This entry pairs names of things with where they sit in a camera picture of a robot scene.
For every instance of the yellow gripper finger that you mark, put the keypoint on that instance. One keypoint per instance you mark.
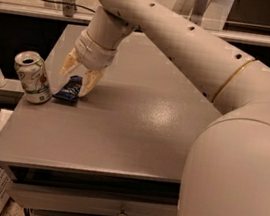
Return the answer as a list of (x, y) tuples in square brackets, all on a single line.
[(90, 80), (70, 63)]

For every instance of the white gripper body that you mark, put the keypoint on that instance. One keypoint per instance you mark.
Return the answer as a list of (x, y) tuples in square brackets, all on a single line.
[(93, 54)]

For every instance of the dark blue rxbar wrapper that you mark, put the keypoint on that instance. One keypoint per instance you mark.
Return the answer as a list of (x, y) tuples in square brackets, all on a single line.
[(69, 92)]

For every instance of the white 7up can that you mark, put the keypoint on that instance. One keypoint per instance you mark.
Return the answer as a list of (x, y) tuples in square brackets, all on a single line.
[(32, 74)]

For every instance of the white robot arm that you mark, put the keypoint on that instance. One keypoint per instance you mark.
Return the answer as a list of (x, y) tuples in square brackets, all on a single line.
[(227, 171)]

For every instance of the grey drawer cabinet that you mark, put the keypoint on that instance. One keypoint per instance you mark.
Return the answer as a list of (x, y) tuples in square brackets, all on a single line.
[(119, 151)]

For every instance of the metal window bracket right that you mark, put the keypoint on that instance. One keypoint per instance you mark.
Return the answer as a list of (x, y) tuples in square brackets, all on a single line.
[(197, 11)]

